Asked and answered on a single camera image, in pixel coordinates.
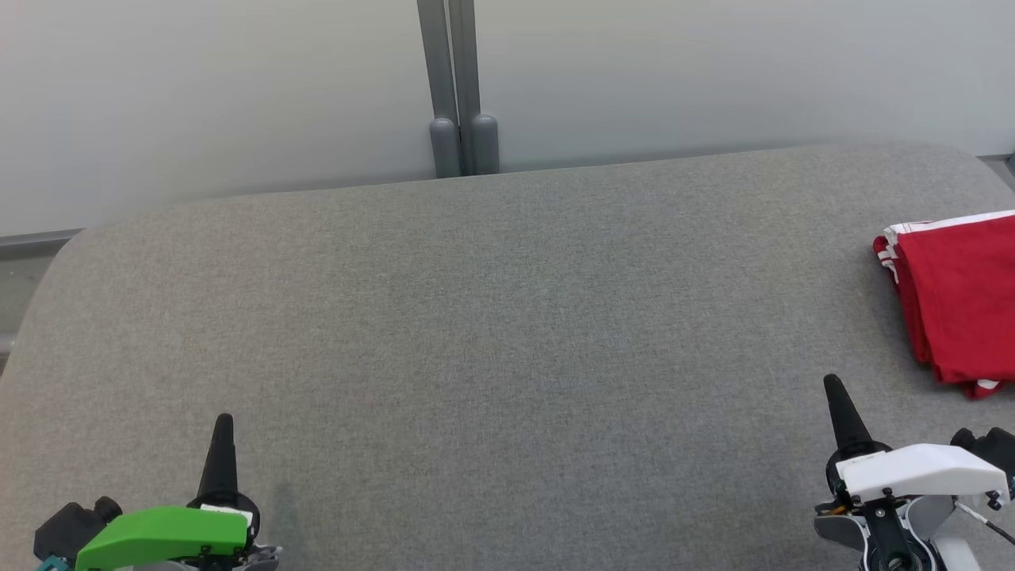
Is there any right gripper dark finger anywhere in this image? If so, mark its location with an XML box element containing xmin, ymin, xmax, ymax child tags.
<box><xmin>823</xmin><ymin>374</ymin><xmax>874</xmax><ymax>454</ymax></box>

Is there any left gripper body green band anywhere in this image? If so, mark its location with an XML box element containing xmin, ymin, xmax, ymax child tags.
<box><xmin>75</xmin><ymin>492</ymin><xmax>283</xmax><ymax>571</ymax></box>

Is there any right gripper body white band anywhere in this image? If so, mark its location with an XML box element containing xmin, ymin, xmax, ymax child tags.
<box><xmin>817</xmin><ymin>443</ymin><xmax>1010</xmax><ymax>517</ymax></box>

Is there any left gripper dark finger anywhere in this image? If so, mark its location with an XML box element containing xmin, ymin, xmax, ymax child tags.
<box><xmin>197</xmin><ymin>413</ymin><xmax>239</xmax><ymax>497</ymax></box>

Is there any red garment with white stripes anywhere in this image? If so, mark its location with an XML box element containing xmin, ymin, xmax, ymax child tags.
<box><xmin>884</xmin><ymin>210</ymin><xmax>1015</xmax><ymax>386</ymax></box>

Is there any grey metal floor rail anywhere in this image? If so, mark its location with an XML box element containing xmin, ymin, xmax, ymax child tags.
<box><xmin>0</xmin><ymin>228</ymin><xmax>85</xmax><ymax>259</ymax></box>

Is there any grey metal post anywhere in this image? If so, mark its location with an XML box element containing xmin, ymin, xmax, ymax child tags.
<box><xmin>417</xmin><ymin>0</ymin><xmax>463</xmax><ymax>179</ymax></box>
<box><xmin>448</xmin><ymin>0</ymin><xmax>500</xmax><ymax>176</ymax></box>

